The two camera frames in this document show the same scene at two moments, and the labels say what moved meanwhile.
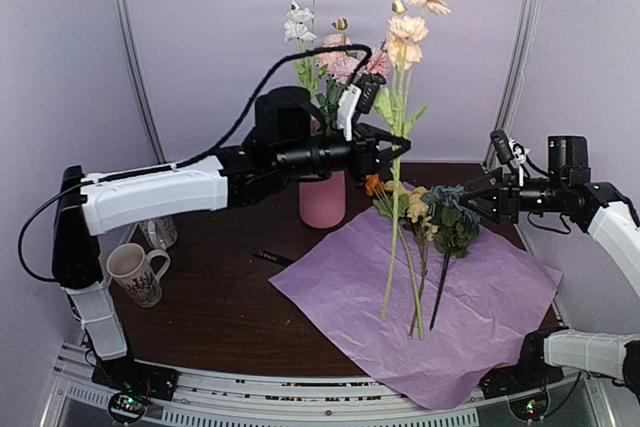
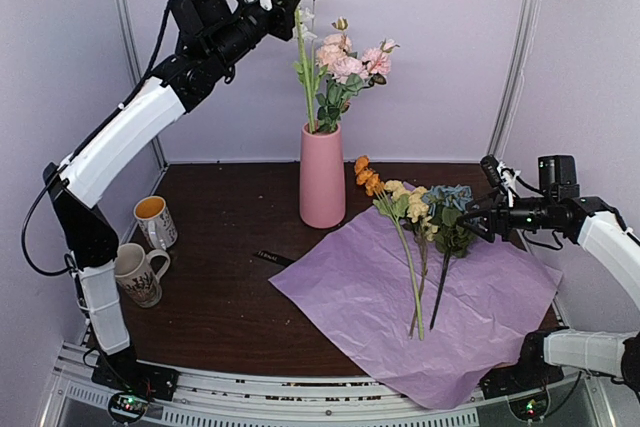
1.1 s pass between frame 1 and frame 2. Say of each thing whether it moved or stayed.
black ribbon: stayed
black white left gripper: moved
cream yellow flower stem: stayed
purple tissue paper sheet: stayed
